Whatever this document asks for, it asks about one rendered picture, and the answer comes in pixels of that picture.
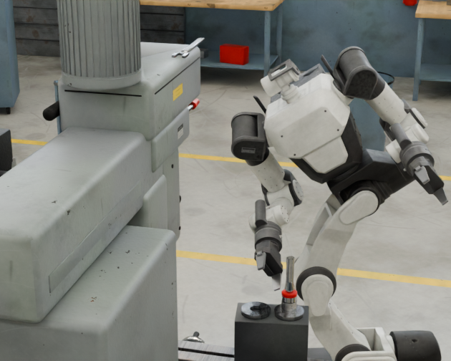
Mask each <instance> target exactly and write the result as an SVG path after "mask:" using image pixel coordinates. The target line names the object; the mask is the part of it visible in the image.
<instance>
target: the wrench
mask: <svg viewBox="0 0 451 361"><path fill-rule="evenodd" d="M204 40H205V38H197V39H196V40H195V41H194V42H192V43H191V44H189V45H188V46H187V47H186V48H184V49H183V50H182V51H181V52H176V53H174V54H172V57H173V58H175V57H177V56H178V55H182V58H186V57H188V55H189V53H188V52H190V51H191V50H192V49H194V48H195V47H196V46H198V45H199V44H200V43H201V42H203V41H204Z"/></svg>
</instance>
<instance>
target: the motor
mask: <svg viewBox="0 0 451 361"><path fill-rule="evenodd" d="M57 11H58V23H59V44H60V56H61V67H62V82H63V83H65V85H67V86H69V87H73V88H77V89H81V90H114V89H119V88H124V87H129V86H132V85H135V84H137V83H138V82H139V81H140V80H141V79H142V68H141V46H140V2H139V0H57Z"/></svg>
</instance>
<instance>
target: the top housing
mask: <svg viewBox="0 0 451 361"><path fill-rule="evenodd" d="M188 45H189V44H164V43H151V42H140V46H141V68H142V79H141V80H140V81H139V82H138V83H137V84H135V85H132V86H129V87H124V88H119V89H114V90H81V89H77V88H73V87H69V86H67V85H65V83H63V82H62V77H60V78H59V81H58V92H59V113H60V124H61V129H62V132H63V131H64V130H66V129H67V128H69V127H85V128H94V129H103V130H121V131H130V132H139V133H142V134H143V135H144V136H145V139H146V141H151V140H153V139H154V138H155V137H156V136H157V135H158V134H159V133H160V132H161V131H162V130H163V129H164V128H165V127H166V126H168V125H169V124H170V123H171V122H172V121H173V120H174V119H175V118H176V117H177V116H178V115H179V114H180V113H181V112H182V111H183V110H184V109H185V108H186V107H187V106H188V105H189V104H190V103H191V102H192V101H193V100H194V99H195V98H196V97H197V96H198V95H199V94H200V50H199V48H198V47H195V48H194V49H192V50H191V51H190V52H188V53H189V55H188V57H186V58H182V55H178V56H177V57H175V58H173V57H172V54H174V53H176V52H181V51H182V50H183V49H184V48H186V47H187V46H188Z"/></svg>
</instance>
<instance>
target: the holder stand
mask: <svg viewBox="0 0 451 361"><path fill-rule="evenodd" d="M308 341H309V306H304V305H297V311H296V312H295V313H293V314H286V313H283V312H282V311H281V304H266V303H263V302H248V303H242V302H239V303H238V304H237V309H236V317H235V322H234V361H307V360H308Z"/></svg>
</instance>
